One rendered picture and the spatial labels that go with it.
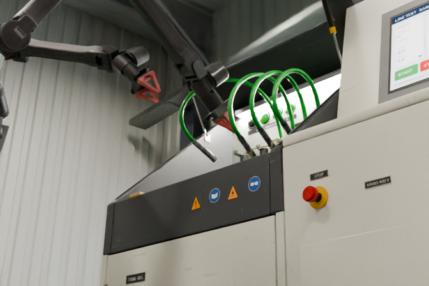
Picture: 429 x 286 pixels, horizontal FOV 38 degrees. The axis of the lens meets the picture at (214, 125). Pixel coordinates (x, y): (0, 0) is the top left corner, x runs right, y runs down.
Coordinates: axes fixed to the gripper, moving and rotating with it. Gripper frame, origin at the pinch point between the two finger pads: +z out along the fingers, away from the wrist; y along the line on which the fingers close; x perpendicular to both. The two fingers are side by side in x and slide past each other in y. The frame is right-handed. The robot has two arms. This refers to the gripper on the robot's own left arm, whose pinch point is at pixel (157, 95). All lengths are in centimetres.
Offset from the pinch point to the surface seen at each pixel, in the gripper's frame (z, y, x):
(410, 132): 74, -66, 10
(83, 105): -368, 592, -303
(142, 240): 35, 4, 38
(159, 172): 15.3, 18.8, 9.7
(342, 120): 60, -55, 9
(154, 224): 34.9, -0.7, 33.9
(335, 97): 48, -32, -19
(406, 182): 80, -62, 17
